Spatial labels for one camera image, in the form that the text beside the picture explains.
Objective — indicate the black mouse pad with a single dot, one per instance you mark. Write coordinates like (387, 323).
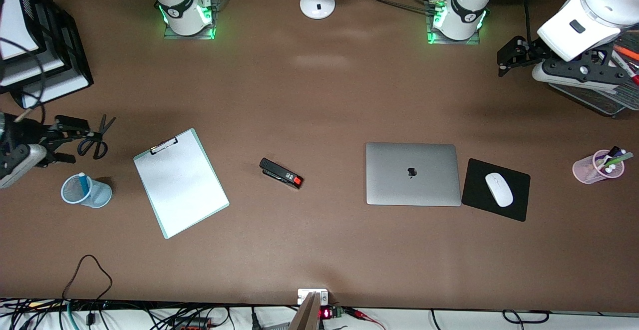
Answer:
(474, 190)

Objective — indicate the black orange connector block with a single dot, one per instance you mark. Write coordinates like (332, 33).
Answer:
(192, 324)

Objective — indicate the dark mesh desk tray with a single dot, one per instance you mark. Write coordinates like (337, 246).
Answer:
(619, 100)

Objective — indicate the wooden strut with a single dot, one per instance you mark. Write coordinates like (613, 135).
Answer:
(305, 315)

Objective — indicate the red marker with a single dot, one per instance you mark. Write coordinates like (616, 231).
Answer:
(630, 70)

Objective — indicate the silver grey laptop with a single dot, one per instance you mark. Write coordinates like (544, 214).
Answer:
(434, 180)

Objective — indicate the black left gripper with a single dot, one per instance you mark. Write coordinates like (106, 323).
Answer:
(530, 50)

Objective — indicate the black stacked paper tray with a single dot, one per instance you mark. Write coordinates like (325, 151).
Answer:
(75, 65)

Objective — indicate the black stapler with red end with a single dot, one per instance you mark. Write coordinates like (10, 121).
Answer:
(279, 172)

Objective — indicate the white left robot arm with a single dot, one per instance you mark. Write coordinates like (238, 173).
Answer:
(467, 5)

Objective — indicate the black marker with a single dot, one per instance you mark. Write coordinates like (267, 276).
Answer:
(614, 151)

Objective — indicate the black scissors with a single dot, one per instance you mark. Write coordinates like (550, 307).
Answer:
(100, 138)

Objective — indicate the pink translucent pen cup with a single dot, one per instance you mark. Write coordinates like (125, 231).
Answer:
(584, 170)

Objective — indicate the blue marker with white cap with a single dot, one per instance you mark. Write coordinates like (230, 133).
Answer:
(83, 184)

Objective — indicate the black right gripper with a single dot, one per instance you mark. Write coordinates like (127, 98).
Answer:
(31, 134)

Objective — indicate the light blue mesh pen cup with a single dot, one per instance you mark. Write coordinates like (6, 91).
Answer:
(100, 197)

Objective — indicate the white computer mouse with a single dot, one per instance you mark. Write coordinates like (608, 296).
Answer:
(499, 189)

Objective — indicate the orange marker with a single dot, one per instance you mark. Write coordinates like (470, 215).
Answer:
(629, 52)

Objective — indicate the small white box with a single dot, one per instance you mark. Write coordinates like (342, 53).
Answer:
(305, 294)

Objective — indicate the green marker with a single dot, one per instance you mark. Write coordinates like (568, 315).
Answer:
(624, 157)

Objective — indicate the circuit board with red display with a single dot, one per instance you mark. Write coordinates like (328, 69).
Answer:
(332, 313)

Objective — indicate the purple marker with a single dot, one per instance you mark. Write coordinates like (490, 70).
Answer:
(620, 154)

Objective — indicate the white clipboard with green edge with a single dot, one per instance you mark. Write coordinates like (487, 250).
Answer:
(184, 205)

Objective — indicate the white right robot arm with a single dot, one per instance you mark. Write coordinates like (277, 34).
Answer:
(182, 10)

